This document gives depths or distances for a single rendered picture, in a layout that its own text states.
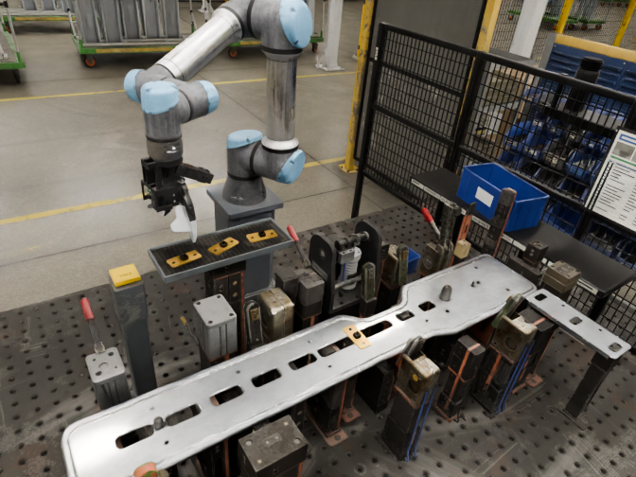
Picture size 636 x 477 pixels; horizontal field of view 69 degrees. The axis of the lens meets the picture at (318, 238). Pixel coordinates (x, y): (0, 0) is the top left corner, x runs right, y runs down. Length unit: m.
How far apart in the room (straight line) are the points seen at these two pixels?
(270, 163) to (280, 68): 0.29
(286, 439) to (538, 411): 0.92
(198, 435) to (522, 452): 0.94
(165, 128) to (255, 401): 0.63
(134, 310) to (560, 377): 1.39
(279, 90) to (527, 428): 1.24
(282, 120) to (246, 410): 0.81
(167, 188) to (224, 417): 0.52
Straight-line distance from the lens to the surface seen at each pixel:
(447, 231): 1.56
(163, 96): 1.02
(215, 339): 1.17
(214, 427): 1.09
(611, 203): 1.88
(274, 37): 1.34
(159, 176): 1.09
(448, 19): 3.53
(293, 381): 1.16
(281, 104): 1.41
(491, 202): 1.88
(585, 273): 1.78
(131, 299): 1.25
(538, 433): 1.65
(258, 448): 1.03
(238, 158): 1.54
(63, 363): 1.71
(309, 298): 1.32
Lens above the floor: 1.90
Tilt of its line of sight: 33 degrees down
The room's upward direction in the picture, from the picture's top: 6 degrees clockwise
